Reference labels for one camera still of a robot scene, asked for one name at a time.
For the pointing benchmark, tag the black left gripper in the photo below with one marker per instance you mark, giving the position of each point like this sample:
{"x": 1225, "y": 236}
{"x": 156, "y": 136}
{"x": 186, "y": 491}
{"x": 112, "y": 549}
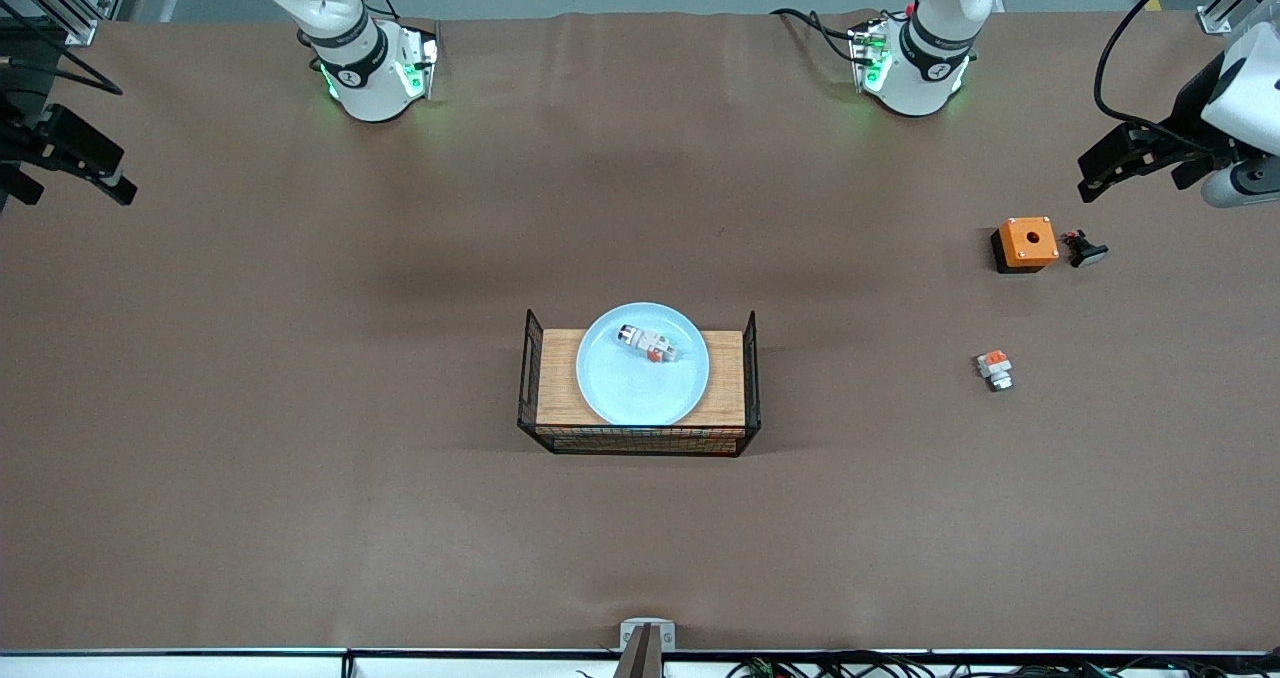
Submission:
{"x": 1187, "y": 115}

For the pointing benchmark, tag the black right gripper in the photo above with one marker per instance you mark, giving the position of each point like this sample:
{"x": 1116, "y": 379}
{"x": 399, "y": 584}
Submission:
{"x": 20, "y": 140}

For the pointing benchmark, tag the red button with contact block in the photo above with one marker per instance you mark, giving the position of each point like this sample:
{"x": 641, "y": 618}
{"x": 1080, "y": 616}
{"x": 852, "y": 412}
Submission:
{"x": 648, "y": 343}

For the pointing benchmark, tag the light blue round plate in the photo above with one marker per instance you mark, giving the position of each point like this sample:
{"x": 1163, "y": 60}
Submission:
{"x": 630, "y": 393}

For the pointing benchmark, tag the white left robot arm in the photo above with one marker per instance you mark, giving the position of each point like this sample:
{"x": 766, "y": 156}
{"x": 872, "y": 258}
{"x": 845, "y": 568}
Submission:
{"x": 925, "y": 83}

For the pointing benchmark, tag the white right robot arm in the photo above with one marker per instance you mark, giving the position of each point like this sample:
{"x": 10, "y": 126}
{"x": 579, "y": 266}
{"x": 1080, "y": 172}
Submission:
{"x": 365, "y": 83}

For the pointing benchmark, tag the black push button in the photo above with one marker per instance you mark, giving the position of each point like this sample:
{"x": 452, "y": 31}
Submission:
{"x": 1085, "y": 251}

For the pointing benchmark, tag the orange button box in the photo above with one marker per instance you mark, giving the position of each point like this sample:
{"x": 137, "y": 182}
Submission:
{"x": 1027, "y": 241}

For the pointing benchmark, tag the white orange contact block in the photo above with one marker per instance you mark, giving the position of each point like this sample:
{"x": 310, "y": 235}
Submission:
{"x": 994, "y": 368}

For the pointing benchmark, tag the wooden board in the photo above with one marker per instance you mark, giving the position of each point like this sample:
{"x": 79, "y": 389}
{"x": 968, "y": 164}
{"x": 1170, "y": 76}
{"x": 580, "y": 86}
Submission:
{"x": 555, "y": 388}

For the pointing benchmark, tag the brown table mat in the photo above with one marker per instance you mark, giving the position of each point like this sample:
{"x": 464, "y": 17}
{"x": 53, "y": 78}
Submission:
{"x": 640, "y": 538}

